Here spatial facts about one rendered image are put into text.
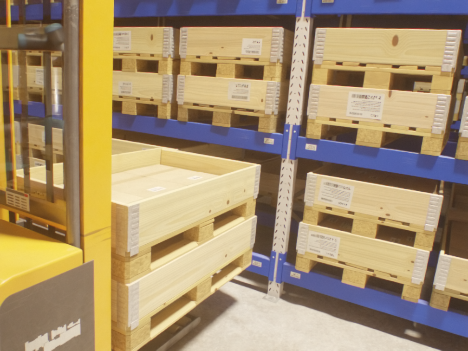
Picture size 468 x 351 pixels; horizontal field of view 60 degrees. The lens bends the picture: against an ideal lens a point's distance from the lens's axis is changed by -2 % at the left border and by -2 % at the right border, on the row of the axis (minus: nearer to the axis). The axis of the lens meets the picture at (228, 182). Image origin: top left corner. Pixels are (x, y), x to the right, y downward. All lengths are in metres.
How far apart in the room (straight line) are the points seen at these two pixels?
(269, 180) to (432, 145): 2.08
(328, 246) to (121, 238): 1.52
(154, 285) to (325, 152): 1.39
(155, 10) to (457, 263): 2.67
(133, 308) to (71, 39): 1.07
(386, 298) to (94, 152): 2.04
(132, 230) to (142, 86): 1.89
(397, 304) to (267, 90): 1.60
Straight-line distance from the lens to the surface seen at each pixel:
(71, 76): 1.46
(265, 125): 2.82
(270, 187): 4.26
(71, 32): 1.46
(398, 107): 2.58
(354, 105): 2.63
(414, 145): 3.61
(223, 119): 2.97
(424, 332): 3.12
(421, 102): 2.57
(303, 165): 5.36
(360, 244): 2.74
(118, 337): 1.94
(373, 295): 2.87
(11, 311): 1.43
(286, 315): 2.93
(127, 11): 3.57
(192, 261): 2.13
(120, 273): 1.77
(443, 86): 2.57
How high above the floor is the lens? 1.48
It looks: 14 degrees down
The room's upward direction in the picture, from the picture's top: 4 degrees clockwise
